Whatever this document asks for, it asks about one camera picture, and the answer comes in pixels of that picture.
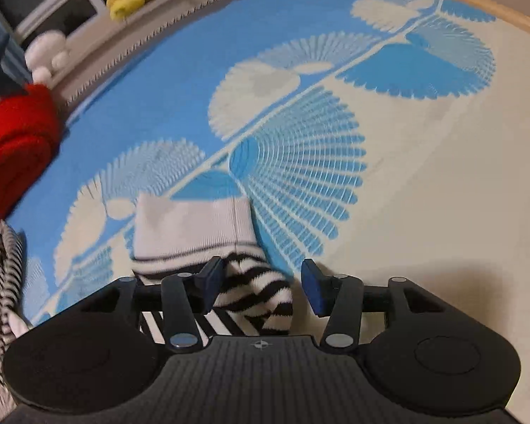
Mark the fine striped grey cloth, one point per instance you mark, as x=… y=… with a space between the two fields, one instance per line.
x=4 y=282

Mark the red folded blanket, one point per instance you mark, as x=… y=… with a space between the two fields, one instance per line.
x=17 y=150

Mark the black white striped garment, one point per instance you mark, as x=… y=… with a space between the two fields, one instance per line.
x=190 y=225

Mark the wooden bed frame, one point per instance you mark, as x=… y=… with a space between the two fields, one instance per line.
x=490 y=2

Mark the white plush toy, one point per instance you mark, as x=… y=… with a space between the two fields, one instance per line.
x=48 y=51

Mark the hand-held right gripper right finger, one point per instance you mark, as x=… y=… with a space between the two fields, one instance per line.
x=311 y=288

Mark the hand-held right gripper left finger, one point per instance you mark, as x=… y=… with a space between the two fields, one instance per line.
x=210 y=283

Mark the blue cream printed blanket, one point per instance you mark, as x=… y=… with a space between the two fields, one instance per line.
x=380 y=185

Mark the grey mattress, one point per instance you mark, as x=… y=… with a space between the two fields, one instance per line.
x=128 y=39

